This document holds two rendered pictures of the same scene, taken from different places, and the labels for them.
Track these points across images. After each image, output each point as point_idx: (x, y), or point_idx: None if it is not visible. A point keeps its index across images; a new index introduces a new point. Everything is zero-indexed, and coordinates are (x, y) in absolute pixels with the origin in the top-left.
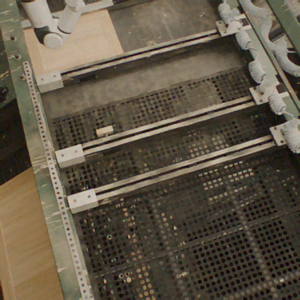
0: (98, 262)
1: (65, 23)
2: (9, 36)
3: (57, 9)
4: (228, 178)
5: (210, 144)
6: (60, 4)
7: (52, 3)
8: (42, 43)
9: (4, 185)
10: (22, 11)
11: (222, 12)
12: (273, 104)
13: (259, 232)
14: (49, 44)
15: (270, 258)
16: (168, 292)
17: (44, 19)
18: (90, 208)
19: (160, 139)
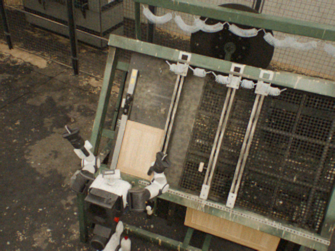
0: None
1: (163, 181)
2: None
3: (38, 82)
4: (263, 126)
5: (239, 121)
6: (33, 76)
7: (32, 84)
8: (162, 193)
9: (187, 215)
10: (41, 117)
11: (175, 71)
12: (247, 87)
13: (300, 131)
14: (165, 190)
15: None
16: (298, 190)
17: (156, 191)
18: (195, 149)
19: (221, 143)
